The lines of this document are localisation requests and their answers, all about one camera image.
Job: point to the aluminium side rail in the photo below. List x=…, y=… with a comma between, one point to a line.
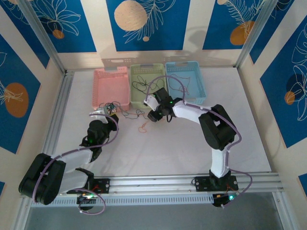
x=62, y=95

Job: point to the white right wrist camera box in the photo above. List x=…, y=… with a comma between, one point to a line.
x=149, y=100

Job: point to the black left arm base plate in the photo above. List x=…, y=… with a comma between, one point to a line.
x=103, y=185

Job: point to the wide aluminium mounting rail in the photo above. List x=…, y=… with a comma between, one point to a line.
x=153, y=184

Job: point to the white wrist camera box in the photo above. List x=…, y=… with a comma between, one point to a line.
x=97, y=113
x=149, y=100

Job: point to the aluminium frame post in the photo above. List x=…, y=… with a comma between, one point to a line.
x=20, y=215
x=280, y=213
x=253, y=36
x=43, y=36

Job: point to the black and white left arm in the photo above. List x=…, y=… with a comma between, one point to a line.
x=38, y=177

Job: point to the black controller board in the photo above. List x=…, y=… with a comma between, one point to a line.
x=87, y=198
x=224, y=200

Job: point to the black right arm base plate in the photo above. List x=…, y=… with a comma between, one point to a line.
x=201, y=184

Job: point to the pink plastic basket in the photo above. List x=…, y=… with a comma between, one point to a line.
x=110, y=88

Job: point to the green plastic basket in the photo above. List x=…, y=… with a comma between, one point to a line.
x=153, y=72

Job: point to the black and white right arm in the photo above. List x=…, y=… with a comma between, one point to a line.
x=218, y=129

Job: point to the blue plastic basket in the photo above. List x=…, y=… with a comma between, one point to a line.
x=196, y=79

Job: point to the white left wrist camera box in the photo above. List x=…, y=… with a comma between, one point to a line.
x=97, y=113

